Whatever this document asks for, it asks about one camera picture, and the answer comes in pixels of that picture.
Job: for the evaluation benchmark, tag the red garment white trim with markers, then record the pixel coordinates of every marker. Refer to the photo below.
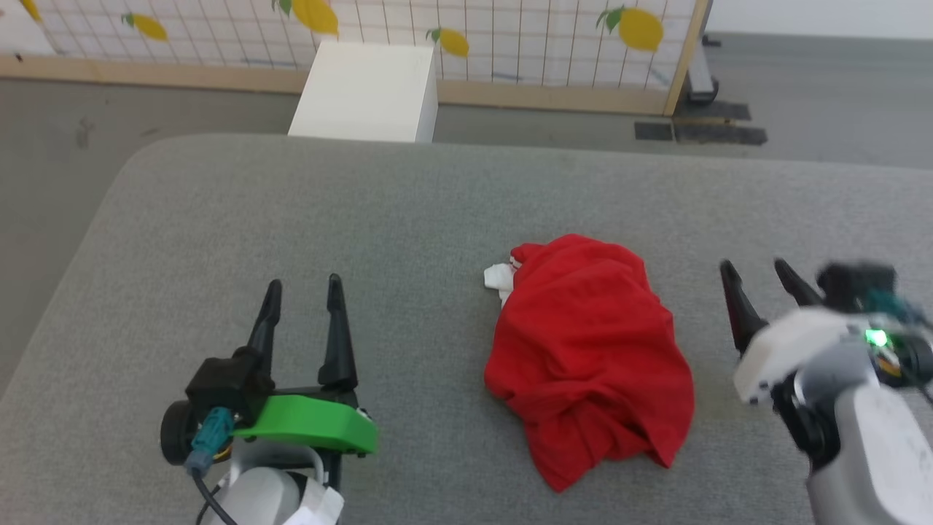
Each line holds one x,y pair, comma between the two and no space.
590,350

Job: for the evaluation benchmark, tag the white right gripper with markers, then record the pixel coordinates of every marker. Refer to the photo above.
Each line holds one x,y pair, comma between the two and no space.
791,343

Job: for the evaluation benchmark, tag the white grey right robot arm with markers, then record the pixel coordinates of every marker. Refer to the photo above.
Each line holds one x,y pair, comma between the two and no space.
875,452

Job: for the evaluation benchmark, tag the small black floor mat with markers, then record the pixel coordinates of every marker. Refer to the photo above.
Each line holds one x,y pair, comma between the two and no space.
654,130

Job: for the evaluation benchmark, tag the large black floor mat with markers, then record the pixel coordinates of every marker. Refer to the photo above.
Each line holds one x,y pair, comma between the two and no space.
718,124

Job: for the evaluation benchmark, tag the metal divider foot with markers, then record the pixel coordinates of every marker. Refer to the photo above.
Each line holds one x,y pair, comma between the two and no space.
701,76

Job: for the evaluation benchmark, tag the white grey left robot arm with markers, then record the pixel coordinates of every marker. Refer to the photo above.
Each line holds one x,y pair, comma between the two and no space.
266,496

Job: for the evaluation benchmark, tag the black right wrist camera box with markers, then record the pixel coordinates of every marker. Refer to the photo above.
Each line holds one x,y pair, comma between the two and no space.
853,284

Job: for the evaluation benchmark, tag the lemon print divider screen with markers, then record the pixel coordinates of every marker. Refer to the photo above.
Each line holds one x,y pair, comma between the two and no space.
510,44

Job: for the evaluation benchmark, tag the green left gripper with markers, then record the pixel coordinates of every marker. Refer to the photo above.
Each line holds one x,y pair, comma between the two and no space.
313,424

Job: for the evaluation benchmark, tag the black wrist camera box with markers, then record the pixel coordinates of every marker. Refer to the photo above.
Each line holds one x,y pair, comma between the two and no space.
853,284
226,383

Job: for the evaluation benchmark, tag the white box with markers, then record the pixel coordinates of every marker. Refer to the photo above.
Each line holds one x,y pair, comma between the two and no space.
368,91

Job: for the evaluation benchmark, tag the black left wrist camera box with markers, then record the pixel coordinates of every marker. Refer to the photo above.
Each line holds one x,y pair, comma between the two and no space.
226,383

